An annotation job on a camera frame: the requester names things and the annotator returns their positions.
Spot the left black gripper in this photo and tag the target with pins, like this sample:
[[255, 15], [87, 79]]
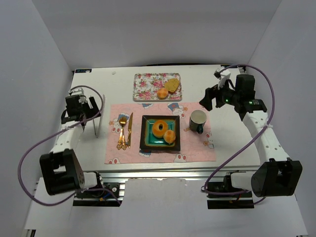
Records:
[[91, 108]]

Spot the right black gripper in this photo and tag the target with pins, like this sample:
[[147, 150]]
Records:
[[215, 96]]

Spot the silver metal tongs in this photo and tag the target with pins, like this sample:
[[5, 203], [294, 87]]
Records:
[[97, 122]]

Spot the round bun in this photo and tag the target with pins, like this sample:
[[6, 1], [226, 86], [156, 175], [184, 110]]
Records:
[[162, 93], [169, 136]]

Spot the orange donut bread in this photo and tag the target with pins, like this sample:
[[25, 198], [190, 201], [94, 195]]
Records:
[[159, 128]]

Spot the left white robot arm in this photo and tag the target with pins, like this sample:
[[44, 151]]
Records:
[[60, 167]]

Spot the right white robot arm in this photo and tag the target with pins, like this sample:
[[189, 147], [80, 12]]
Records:
[[278, 174]]

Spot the brown bread slice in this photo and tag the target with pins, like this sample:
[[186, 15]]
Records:
[[172, 84]]

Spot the dark green mug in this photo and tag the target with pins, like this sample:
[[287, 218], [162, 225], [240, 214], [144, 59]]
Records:
[[197, 121]]

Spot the gold knife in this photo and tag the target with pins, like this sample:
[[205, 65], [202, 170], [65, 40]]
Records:
[[129, 130]]

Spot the gold fork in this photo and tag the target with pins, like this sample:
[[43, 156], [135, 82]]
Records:
[[121, 143]]

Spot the floral rectangular tray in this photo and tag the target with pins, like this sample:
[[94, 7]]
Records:
[[146, 85]]

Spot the black teal square plate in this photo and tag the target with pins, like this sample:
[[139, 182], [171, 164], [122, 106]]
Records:
[[148, 141]]

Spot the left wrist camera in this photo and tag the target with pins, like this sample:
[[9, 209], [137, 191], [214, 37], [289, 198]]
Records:
[[77, 92]]

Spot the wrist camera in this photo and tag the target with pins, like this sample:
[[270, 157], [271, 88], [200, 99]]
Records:
[[77, 92], [221, 72]]

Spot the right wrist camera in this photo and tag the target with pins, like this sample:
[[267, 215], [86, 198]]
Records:
[[221, 72]]

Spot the aluminium table frame rail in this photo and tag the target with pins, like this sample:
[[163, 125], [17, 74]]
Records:
[[191, 171]]

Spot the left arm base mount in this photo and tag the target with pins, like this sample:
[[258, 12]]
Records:
[[102, 198]]

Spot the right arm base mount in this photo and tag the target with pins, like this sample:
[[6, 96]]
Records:
[[222, 199]]

